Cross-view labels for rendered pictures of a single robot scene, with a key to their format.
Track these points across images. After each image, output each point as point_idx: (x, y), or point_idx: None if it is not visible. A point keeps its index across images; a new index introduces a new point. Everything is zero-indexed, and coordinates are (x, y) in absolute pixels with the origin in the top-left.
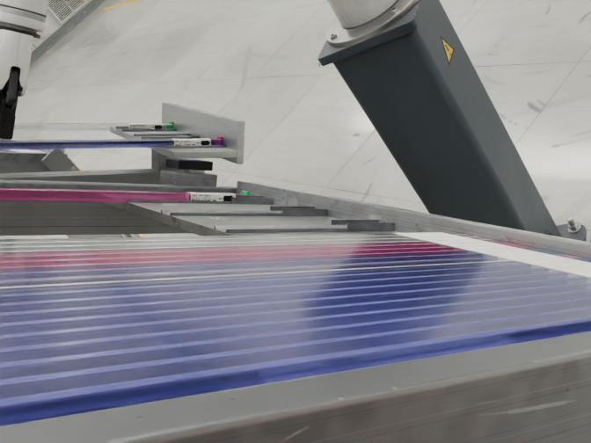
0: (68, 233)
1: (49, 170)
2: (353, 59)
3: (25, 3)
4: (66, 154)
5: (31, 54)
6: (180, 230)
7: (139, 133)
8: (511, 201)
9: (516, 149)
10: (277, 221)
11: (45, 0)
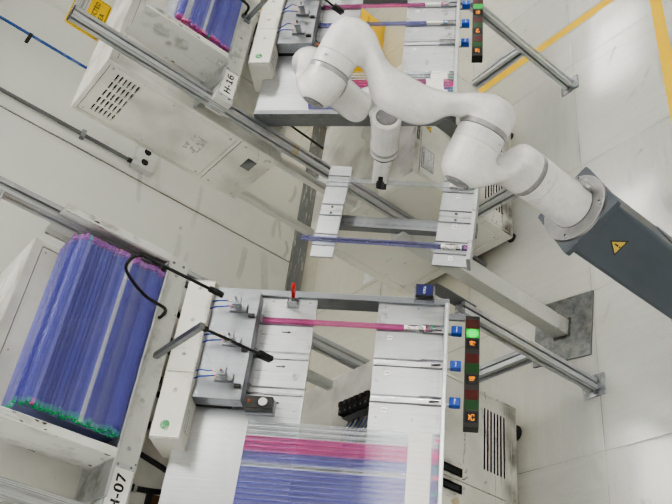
0: (367, 311)
1: (440, 129)
2: None
3: (382, 154)
4: None
5: (388, 170)
6: None
7: (448, 199)
8: (666, 312)
9: None
10: (406, 381)
11: (394, 149)
